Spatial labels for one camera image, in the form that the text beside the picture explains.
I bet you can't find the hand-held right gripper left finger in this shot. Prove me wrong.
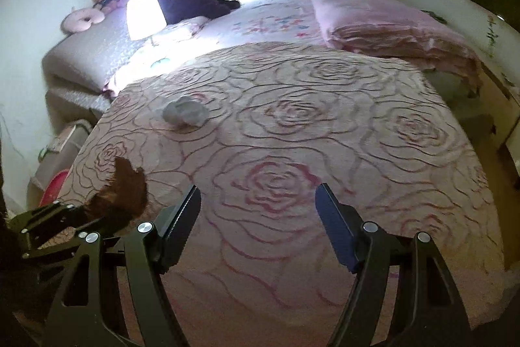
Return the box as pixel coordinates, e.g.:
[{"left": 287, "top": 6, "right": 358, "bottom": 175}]
[{"left": 46, "top": 184, "right": 202, "bottom": 347}]

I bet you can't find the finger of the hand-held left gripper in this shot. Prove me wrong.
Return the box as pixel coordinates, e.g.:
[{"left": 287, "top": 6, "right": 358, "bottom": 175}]
[
  {"left": 49, "top": 202, "right": 95, "bottom": 228},
  {"left": 73, "top": 215, "right": 136, "bottom": 243}
]

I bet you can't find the grey bed frame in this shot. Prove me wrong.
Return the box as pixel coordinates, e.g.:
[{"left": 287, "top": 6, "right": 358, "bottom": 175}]
[{"left": 44, "top": 87, "right": 112, "bottom": 128}]

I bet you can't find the grey headboard cushion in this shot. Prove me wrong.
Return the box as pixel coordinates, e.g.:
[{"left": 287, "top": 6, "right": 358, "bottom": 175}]
[{"left": 42, "top": 11, "right": 139, "bottom": 96}]

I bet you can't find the rose pattern blanket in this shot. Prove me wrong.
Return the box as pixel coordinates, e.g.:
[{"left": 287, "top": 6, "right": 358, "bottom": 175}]
[{"left": 61, "top": 42, "right": 513, "bottom": 347}]

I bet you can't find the floral bed sheet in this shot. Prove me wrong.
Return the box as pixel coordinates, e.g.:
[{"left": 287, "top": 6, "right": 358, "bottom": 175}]
[{"left": 103, "top": 0, "right": 331, "bottom": 96}]

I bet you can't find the brown sock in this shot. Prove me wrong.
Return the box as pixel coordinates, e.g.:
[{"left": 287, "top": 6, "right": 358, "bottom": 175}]
[{"left": 87, "top": 156, "right": 148, "bottom": 222}]

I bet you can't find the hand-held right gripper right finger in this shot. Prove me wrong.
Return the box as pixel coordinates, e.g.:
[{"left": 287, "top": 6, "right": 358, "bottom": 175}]
[{"left": 315, "top": 182, "right": 474, "bottom": 347}]

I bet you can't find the pink plastic basket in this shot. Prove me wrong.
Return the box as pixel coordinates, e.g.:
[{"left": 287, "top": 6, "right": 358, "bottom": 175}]
[{"left": 38, "top": 170, "right": 72, "bottom": 210}]

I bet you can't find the folded pink quilt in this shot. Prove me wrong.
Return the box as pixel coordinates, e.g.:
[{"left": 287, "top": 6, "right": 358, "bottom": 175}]
[{"left": 303, "top": 0, "right": 485, "bottom": 92}]

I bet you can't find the pink plush toy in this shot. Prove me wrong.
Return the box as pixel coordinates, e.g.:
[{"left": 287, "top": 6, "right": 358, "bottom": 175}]
[{"left": 61, "top": 0, "right": 163, "bottom": 34}]

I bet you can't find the white table lamp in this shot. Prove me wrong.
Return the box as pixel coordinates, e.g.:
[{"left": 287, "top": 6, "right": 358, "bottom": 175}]
[{"left": 125, "top": 0, "right": 167, "bottom": 41}]

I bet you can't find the light wooden desk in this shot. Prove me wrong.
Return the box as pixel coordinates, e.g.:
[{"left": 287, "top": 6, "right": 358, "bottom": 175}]
[{"left": 478, "top": 61, "right": 520, "bottom": 171}]

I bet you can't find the grey crumpled tissue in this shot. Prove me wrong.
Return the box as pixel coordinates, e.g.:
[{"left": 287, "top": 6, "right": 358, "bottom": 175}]
[{"left": 162, "top": 95, "right": 208, "bottom": 127}]

